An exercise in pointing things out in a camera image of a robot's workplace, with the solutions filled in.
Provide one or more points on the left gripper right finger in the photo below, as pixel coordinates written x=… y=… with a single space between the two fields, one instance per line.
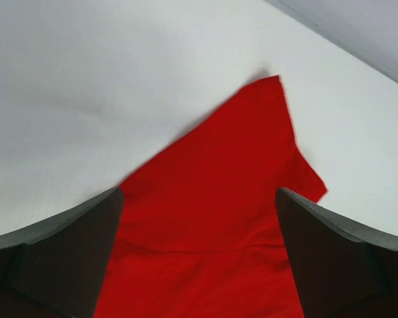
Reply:
x=342 y=268

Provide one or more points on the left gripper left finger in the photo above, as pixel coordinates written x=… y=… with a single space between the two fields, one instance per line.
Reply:
x=56 y=267

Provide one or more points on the red t-shirt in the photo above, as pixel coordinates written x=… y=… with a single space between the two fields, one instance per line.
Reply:
x=199 y=234

